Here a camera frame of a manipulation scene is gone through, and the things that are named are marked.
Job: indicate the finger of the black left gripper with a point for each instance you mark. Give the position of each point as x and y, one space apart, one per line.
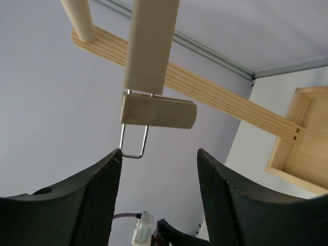
167 235

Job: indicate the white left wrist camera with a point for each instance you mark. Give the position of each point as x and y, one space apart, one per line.
143 232

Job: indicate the taupe clip hanger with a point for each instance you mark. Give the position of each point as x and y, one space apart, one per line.
149 46

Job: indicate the wooden hanger rack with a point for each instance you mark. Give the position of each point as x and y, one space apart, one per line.
299 155

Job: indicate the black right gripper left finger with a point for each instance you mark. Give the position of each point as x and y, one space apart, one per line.
78 210

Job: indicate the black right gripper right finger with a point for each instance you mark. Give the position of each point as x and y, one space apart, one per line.
239 211

